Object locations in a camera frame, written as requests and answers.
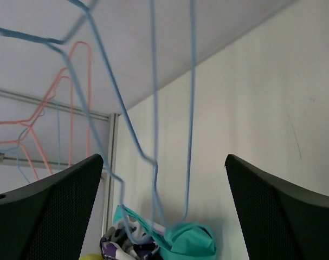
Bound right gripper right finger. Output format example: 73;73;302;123
225;154;329;259

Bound light blue wire hanger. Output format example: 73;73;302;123
0;103;63;184

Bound aluminium frame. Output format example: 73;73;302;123
0;86;119;236

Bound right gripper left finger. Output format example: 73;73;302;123
0;154;104;259

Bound pink wire hanger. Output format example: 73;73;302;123
0;79;70;182
0;41;92;166

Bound olive yellow trousers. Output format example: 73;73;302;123
79;253;103;260

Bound teal trousers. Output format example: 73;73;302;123
113;205;217;259

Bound purple white patterned trousers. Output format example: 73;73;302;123
100;219;162;260

